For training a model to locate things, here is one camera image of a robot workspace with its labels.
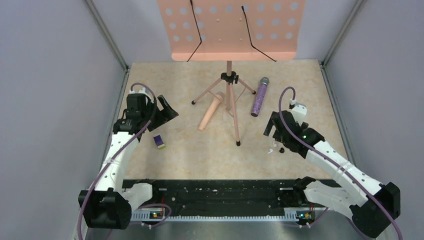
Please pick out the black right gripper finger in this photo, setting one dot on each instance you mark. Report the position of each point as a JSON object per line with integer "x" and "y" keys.
{"x": 270, "y": 125}
{"x": 278, "y": 136}

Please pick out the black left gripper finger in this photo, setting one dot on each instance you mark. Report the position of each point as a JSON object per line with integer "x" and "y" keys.
{"x": 165, "y": 105}
{"x": 167, "y": 113}

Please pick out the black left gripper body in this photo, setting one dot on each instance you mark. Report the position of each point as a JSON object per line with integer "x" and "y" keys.
{"x": 151, "y": 125}

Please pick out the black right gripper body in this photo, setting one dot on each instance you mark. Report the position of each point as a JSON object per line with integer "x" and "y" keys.
{"x": 284, "y": 138}

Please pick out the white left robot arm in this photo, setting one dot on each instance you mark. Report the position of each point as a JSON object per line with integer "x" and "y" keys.
{"x": 108, "y": 205}

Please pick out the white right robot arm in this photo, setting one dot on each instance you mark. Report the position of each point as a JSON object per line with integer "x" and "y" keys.
{"x": 369, "y": 204}

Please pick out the purple glitter microphone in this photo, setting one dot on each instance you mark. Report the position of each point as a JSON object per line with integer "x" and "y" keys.
{"x": 260, "y": 96}

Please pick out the purple green toy block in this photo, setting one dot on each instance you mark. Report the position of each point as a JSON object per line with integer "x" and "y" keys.
{"x": 159, "y": 142}

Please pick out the pink music stand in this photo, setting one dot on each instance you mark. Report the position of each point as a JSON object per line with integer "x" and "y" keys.
{"x": 232, "y": 30}

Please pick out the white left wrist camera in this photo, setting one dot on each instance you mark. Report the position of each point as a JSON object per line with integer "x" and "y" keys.
{"x": 149, "y": 96}

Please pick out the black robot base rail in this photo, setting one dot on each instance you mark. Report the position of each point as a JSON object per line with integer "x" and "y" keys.
{"x": 269, "y": 200}

